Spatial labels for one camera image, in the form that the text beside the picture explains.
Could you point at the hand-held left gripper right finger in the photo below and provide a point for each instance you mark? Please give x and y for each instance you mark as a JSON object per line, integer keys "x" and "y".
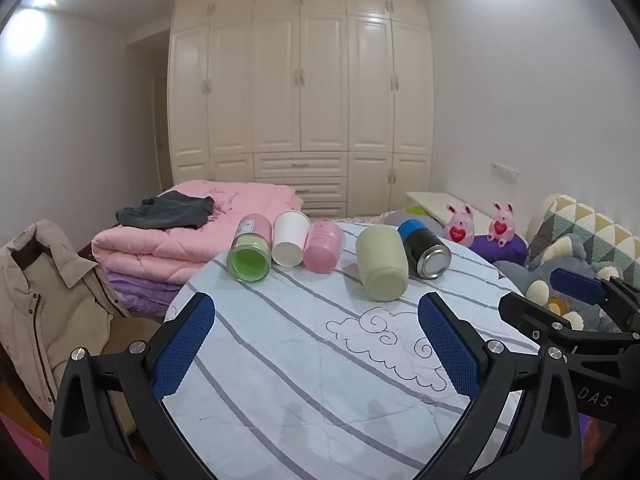
{"x": 450, "y": 350}

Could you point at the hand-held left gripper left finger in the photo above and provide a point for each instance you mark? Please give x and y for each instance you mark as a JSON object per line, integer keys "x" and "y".
{"x": 182, "y": 345}

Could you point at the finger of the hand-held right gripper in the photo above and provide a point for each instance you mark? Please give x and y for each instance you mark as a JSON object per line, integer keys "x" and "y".
{"x": 525, "y": 315}
{"x": 575, "y": 285}

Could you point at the green cup with pink label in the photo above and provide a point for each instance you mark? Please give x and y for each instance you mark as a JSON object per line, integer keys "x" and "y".
{"x": 248, "y": 265}

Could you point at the black cup with blue band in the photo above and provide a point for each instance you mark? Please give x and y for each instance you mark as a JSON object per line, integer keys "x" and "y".
{"x": 422, "y": 245}

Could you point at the cream cup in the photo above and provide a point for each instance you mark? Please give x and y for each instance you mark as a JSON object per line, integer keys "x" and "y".
{"x": 380, "y": 265}

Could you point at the white paper cup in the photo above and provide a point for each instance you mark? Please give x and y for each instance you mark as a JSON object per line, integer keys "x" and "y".
{"x": 290, "y": 232}

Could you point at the grey plush toy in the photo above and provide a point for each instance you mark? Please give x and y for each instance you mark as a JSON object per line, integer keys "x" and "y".
{"x": 575, "y": 252}

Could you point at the triangle-patterned cushion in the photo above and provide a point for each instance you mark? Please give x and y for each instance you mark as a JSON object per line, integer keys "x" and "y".
{"x": 595, "y": 225}

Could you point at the purple pillow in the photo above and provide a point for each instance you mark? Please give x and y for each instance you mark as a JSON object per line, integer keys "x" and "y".
{"x": 510, "y": 252}

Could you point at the folded purple blanket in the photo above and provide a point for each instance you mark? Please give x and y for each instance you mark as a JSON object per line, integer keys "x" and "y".
{"x": 140, "y": 290}

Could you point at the pink bunny plush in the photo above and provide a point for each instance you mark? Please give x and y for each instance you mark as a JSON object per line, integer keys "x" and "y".
{"x": 459, "y": 225}
{"x": 501, "y": 225}

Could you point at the folded pink quilt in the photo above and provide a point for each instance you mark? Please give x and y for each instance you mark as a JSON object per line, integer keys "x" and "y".
{"x": 150, "y": 250}

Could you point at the grey clothes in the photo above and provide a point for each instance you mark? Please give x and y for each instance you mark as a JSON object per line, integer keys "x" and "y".
{"x": 165, "y": 212}

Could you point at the beige jacket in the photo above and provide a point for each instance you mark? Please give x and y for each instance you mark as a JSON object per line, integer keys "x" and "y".
{"x": 50, "y": 310}

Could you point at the patterned bed cover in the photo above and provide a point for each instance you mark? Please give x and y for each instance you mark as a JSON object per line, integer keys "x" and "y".
{"x": 395, "y": 216}

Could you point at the pink cloth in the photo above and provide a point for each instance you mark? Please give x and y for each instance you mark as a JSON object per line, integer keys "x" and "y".
{"x": 20, "y": 450}

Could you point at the white wardrobe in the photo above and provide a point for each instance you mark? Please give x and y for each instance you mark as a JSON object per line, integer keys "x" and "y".
{"x": 320, "y": 85}

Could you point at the white wall switch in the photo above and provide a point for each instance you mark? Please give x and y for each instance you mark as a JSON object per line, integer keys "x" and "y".
{"x": 504, "y": 171}

